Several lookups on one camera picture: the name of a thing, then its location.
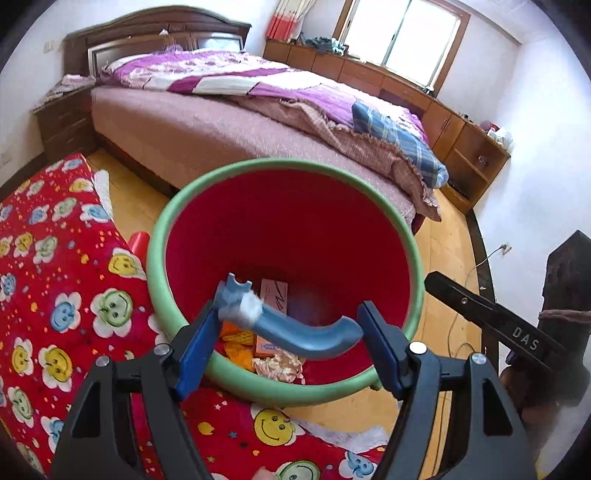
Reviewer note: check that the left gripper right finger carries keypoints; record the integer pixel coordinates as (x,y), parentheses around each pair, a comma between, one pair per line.
(387,346)

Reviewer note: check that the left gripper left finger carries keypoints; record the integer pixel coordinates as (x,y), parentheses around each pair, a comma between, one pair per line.
(192,348)

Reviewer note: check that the blue curved plastic handle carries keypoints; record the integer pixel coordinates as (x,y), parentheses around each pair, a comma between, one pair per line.
(236,303)

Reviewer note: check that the crumpled beige paper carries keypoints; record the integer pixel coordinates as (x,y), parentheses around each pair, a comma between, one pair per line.
(283,367)

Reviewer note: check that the pink box in bin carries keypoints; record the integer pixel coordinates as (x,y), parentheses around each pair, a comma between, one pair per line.
(273,293)

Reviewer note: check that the red bin with green rim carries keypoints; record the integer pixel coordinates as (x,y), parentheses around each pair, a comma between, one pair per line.
(335,241)

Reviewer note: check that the red smiley flower quilt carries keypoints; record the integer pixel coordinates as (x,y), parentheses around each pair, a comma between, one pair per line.
(72,290)

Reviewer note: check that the pink frilled bedspread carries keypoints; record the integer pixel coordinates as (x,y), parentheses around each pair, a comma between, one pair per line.
(382,157)

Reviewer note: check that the long wooden low cabinet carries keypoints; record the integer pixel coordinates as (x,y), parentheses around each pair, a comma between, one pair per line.
(472,157)

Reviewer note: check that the blue plaid pillow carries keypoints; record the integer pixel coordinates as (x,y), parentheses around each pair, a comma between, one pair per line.
(382,127)

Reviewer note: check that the dark wooden nightstand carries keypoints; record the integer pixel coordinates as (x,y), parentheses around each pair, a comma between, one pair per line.
(66,125)

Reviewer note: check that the dark wooden bed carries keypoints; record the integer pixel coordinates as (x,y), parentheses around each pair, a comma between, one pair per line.
(180,137)

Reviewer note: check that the purple white floral duvet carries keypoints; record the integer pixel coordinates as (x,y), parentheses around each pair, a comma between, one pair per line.
(222,72)

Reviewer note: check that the pink cloth on nightstand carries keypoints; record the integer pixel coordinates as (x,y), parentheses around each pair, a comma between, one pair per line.
(68,84)

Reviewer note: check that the teal clothes on cabinet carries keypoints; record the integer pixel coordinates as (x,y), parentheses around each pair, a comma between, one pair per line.
(326,45)

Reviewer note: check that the red and cream curtain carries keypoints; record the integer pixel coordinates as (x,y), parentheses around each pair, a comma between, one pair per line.
(285,24)

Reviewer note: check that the window with wooden frame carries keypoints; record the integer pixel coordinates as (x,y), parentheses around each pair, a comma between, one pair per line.
(414,39)

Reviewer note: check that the white wall socket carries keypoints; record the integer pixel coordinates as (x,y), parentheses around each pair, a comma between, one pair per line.
(48,47)

